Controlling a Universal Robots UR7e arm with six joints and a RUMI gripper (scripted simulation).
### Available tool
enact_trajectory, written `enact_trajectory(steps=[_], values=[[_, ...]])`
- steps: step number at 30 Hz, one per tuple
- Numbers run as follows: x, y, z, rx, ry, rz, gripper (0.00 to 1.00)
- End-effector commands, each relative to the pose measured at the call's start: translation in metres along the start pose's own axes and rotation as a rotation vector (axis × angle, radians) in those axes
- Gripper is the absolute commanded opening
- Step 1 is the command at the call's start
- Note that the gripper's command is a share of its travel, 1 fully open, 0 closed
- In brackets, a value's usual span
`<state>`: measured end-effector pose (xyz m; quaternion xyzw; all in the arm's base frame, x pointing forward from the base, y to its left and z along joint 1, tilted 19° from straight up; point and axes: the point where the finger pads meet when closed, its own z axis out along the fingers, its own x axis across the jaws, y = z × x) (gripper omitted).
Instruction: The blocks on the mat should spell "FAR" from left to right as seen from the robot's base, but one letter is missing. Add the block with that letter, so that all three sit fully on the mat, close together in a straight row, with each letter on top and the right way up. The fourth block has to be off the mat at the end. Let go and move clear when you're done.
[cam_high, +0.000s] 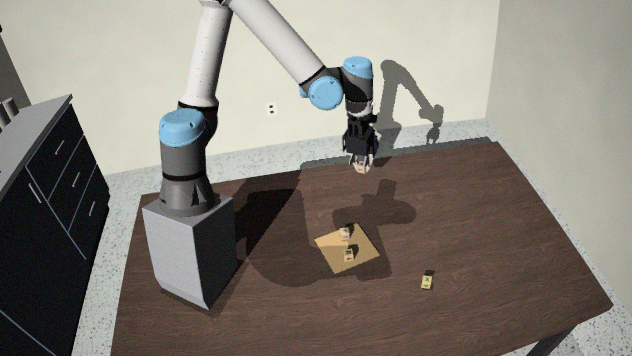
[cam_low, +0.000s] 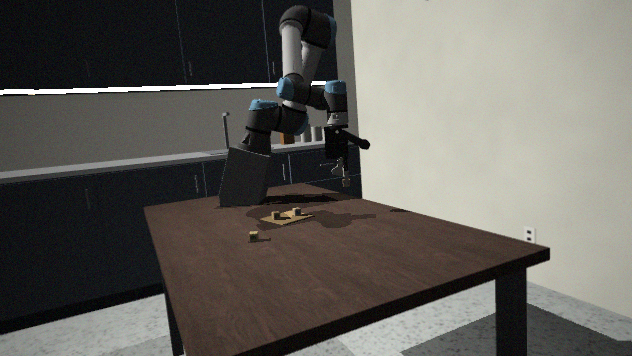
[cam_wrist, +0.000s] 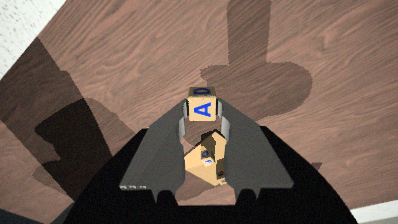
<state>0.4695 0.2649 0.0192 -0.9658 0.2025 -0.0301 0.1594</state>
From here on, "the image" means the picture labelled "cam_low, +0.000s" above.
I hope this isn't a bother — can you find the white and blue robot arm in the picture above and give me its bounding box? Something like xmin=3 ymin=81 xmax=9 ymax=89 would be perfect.
xmin=237 ymin=5 xmax=348 ymax=154

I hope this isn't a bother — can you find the tan square mat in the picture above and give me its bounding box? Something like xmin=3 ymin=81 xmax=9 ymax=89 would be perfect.
xmin=261 ymin=211 xmax=314 ymax=225

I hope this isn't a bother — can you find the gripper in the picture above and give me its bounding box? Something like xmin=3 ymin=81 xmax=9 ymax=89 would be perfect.
xmin=324 ymin=124 xmax=349 ymax=187

